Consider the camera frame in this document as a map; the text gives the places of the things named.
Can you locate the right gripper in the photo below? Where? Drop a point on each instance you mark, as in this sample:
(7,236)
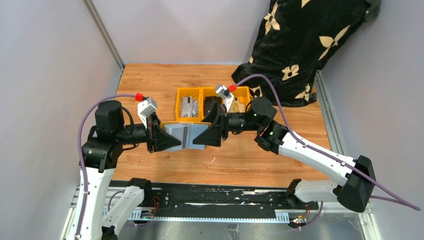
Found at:
(218,128)

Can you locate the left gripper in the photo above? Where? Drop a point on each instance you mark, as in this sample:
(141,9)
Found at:
(160,140)

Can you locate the yellow leather card holder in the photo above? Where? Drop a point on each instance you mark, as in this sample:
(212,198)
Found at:
(186,132)

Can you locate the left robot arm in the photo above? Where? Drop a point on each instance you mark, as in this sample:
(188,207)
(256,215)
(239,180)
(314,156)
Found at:
(107,140)

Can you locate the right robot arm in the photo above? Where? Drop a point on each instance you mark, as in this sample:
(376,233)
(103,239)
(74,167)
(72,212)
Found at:
(350,179)

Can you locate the black cards in bin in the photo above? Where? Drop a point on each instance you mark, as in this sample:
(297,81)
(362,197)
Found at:
(208,104)

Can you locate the silver cards in bin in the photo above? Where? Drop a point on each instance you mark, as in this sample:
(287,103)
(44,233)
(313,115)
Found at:
(189,107)

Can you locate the right yellow bin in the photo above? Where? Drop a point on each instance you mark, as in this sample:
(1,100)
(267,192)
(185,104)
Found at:
(243,94)

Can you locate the yellow bin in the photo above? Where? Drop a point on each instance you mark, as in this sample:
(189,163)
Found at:
(195,92)
(243,94)
(209,91)

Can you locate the middle yellow bin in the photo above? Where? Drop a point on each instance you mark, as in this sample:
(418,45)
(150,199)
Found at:
(209,91)

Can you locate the left yellow bin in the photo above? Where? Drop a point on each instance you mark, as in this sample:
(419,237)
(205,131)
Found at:
(195,92)

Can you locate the black floral blanket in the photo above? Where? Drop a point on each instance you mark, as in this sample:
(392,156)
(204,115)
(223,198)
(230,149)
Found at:
(295,40)

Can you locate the aluminium frame post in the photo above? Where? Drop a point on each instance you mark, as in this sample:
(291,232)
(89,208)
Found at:
(97,20)

